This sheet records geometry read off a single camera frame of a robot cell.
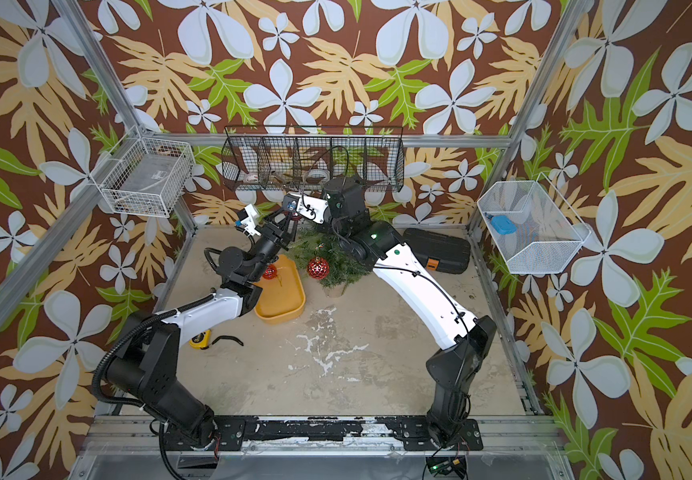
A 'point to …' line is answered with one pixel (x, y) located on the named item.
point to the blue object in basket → (503, 224)
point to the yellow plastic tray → (282, 298)
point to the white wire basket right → (535, 228)
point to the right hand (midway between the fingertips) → (325, 190)
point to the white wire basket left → (145, 177)
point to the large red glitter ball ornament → (318, 268)
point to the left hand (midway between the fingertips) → (295, 206)
